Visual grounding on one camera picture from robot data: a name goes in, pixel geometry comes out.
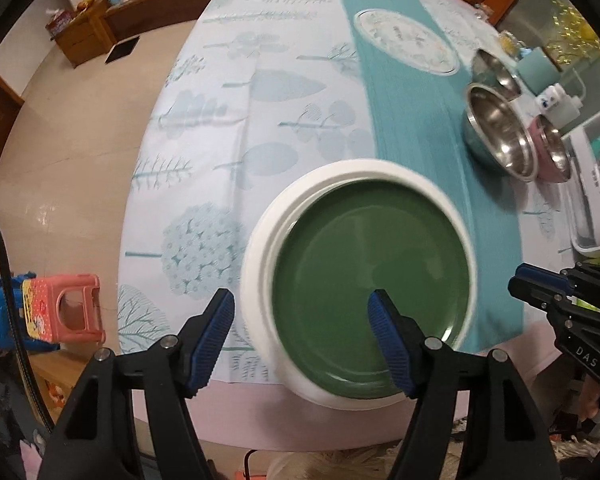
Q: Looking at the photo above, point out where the pink steel bowl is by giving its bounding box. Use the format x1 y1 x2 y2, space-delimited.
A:
527 115 573 183

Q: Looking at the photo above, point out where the frosted glass partition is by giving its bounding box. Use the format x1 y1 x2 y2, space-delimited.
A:
495 0 600 86

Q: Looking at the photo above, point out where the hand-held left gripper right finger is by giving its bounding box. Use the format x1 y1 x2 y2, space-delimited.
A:
367 288 563 480

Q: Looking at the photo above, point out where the large steel bowl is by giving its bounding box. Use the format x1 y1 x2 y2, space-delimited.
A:
462 84 540 182

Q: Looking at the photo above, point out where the pink plastic stool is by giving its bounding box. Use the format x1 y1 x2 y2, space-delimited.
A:
22 274 106 345

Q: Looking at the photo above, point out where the clear lidded storage box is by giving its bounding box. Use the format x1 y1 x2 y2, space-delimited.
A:
562 110 600 253

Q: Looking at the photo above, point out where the person's right hand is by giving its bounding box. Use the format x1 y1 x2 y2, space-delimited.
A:
580 375 600 422

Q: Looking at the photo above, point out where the teal canister with wooden lid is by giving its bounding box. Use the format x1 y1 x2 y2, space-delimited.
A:
520 50 561 96

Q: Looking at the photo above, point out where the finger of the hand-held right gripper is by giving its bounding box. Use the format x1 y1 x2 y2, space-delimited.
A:
515 263 578 292
508 279 568 312

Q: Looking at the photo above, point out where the teal table runner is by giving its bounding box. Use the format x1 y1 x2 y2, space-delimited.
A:
327 0 526 351

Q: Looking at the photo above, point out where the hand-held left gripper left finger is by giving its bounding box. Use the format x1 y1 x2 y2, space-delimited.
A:
37 287 237 480

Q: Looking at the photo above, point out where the tissue box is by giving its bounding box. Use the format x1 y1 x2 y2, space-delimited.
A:
46 8 76 37

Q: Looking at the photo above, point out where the large white plate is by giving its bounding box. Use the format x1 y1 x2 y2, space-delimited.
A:
241 159 477 407

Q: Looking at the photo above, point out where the green plate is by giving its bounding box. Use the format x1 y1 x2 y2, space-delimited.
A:
272 187 473 401

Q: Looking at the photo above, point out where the pink table cover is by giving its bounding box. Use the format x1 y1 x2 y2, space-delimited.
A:
130 330 566 453

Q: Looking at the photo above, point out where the black cable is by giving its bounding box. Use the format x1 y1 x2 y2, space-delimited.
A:
0 200 56 426

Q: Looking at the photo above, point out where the round floral table mat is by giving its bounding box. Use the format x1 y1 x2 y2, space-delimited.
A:
354 8 460 77

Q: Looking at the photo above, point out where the white squeeze bottle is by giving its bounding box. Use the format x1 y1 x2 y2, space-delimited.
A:
550 92 583 128

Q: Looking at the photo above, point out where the gold wire decoration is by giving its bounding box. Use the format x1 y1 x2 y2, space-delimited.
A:
550 5 600 61

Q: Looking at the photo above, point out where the wooden television cabinet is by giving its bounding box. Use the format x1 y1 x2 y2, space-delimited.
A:
55 0 241 67

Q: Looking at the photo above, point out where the blue plastic stool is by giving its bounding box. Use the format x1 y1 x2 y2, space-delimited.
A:
0 270 61 353

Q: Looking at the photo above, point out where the white pill bottle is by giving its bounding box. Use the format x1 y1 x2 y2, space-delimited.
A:
537 85 566 113

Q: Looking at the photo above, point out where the tree print tablecloth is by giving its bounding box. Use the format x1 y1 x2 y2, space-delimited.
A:
117 0 581 386

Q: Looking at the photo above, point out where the small patterned steel bowl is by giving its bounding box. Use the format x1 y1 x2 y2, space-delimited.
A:
471 49 523 98

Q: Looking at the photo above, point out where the glass jar with yellow contents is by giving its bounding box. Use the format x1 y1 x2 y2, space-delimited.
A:
497 30 523 56

